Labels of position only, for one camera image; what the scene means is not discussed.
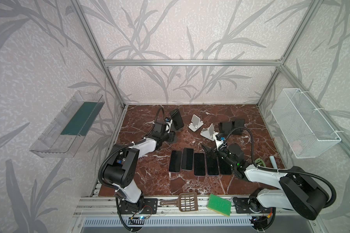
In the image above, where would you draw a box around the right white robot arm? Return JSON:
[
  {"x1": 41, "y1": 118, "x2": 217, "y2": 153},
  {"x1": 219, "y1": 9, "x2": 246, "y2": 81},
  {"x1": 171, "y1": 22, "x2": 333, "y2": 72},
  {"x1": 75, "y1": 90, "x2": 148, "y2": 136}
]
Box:
[{"x1": 202, "y1": 127, "x2": 337, "y2": 220}]

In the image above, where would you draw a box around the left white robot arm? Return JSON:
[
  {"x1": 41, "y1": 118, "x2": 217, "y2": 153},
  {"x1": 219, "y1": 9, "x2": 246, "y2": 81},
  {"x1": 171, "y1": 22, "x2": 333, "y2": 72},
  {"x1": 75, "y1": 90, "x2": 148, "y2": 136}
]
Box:
[{"x1": 98, "y1": 107, "x2": 175, "y2": 213}]

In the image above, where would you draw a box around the white phone stand back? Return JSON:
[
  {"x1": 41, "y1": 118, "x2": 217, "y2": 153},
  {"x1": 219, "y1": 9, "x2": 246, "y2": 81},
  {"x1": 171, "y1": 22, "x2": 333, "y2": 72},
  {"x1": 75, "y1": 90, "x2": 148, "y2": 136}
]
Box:
[{"x1": 188, "y1": 115, "x2": 204, "y2": 132}]

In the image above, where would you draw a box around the black stand front left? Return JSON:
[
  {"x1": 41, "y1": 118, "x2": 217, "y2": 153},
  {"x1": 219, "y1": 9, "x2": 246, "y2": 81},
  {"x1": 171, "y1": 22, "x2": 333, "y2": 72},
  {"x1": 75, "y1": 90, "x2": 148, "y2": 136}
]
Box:
[{"x1": 232, "y1": 118, "x2": 245, "y2": 135}]

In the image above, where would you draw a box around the green plastic hook toy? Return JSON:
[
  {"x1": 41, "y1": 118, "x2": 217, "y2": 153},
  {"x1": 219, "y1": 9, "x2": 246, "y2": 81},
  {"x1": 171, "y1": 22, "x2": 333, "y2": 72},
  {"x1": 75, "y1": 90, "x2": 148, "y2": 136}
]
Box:
[{"x1": 254, "y1": 158, "x2": 266, "y2": 167}]

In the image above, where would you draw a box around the green yellow sponge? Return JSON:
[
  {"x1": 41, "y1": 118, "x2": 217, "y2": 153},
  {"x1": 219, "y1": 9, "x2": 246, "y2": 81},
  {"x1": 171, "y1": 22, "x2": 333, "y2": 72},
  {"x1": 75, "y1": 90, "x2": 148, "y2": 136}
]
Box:
[{"x1": 207, "y1": 194, "x2": 232, "y2": 217}]

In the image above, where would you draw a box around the light blue plastic shovel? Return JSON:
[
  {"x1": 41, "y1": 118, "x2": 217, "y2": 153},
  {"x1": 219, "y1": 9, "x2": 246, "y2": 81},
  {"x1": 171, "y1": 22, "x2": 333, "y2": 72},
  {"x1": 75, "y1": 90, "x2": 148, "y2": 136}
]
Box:
[{"x1": 269, "y1": 156, "x2": 278, "y2": 170}]

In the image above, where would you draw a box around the brown slotted scoop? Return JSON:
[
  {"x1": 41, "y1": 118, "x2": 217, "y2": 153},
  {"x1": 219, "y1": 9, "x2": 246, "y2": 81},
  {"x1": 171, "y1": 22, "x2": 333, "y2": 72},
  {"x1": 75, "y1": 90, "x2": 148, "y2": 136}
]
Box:
[{"x1": 159, "y1": 192, "x2": 198, "y2": 212}]

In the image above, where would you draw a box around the pink object in basket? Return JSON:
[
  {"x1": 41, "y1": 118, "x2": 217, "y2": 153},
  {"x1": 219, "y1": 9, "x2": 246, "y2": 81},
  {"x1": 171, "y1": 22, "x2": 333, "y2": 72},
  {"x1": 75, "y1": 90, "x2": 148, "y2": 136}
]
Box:
[{"x1": 290, "y1": 140, "x2": 303, "y2": 153}]

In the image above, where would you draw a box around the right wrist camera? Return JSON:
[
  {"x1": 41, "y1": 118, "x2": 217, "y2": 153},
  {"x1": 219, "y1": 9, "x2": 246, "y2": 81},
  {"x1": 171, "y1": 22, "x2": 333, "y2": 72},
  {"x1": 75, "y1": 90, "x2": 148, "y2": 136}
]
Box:
[{"x1": 213, "y1": 132, "x2": 227, "y2": 151}]

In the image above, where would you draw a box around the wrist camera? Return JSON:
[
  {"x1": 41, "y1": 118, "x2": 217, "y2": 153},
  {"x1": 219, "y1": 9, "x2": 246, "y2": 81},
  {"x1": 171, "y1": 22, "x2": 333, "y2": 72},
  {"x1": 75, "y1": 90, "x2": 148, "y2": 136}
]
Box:
[
  {"x1": 213, "y1": 132, "x2": 227, "y2": 151},
  {"x1": 165, "y1": 117, "x2": 173, "y2": 133}
]

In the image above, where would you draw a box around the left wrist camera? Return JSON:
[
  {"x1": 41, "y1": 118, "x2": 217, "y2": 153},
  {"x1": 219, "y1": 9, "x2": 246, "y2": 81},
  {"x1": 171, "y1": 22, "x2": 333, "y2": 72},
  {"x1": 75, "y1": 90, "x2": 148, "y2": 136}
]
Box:
[{"x1": 165, "y1": 117, "x2": 173, "y2": 133}]

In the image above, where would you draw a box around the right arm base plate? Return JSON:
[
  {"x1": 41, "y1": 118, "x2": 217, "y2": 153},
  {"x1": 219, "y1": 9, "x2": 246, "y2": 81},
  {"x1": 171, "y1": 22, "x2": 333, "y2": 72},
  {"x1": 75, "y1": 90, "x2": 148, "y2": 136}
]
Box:
[{"x1": 232, "y1": 197, "x2": 271, "y2": 215}]

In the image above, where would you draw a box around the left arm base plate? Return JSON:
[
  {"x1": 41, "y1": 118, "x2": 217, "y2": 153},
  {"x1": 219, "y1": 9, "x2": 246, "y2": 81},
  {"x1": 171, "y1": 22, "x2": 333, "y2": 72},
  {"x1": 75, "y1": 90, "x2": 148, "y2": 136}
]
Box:
[{"x1": 118, "y1": 198, "x2": 158, "y2": 215}]

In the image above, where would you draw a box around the white wire basket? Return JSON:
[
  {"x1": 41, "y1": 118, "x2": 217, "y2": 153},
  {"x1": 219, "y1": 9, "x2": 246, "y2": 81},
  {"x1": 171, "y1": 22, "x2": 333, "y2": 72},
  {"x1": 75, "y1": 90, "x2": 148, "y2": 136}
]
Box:
[{"x1": 271, "y1": 88, "x2": 341, "y2": 159}]

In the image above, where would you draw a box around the aluminium front rail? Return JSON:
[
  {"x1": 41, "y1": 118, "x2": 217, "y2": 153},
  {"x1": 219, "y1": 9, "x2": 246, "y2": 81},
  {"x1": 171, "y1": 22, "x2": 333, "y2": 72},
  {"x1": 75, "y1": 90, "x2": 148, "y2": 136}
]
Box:
[{"x1": 74, "y1": 195, "x2": 319, "y2": 217}]

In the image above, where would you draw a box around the clear plastic wall tray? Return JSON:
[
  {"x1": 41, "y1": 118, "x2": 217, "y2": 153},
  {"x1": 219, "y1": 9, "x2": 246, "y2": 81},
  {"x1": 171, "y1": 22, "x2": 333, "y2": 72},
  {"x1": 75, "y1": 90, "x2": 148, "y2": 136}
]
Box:
[{"x1": 30, "y1": 91, "x2": 105, "y2": 158}]

